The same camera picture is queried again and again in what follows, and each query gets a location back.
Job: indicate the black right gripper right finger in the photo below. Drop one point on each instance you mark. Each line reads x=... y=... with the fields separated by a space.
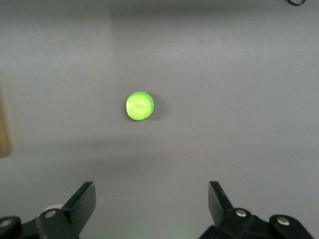
x=219 y=206

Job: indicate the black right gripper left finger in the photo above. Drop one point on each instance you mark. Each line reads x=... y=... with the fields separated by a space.
x=79 y=206

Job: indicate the green apple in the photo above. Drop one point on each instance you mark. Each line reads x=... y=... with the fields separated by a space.
x=139 y=106

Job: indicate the yellow plastic tray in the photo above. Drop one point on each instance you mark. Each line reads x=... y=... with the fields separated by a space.
x=3 y=129

